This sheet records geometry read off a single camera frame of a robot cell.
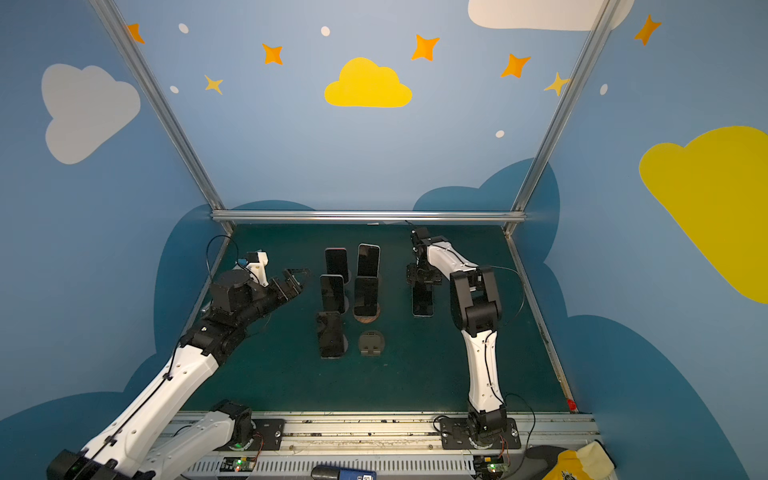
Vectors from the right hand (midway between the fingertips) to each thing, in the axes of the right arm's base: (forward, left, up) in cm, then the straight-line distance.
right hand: (422, 279), depth 105 cm
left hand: (-19, +32, +25) cm, 45 cm away
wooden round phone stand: (-16, +18, -1) cm, 24 cm away
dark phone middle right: (-10, +19, +2) cm, 21 cm away
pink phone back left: (0, +30, +7) cm, 31 cm away
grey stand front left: (-27, +23, +3) cm, 36 cm away
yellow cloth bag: (-52, -38, +1) cm, 64 cm away
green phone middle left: (-6, +31, -3) cm, 32 cm away
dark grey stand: (-24, +16, -2) cm, 29 cm away
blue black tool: (-57, +22, +5) cm, 61 cm away
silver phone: (-2, +19, +11) cm, 22 cm away
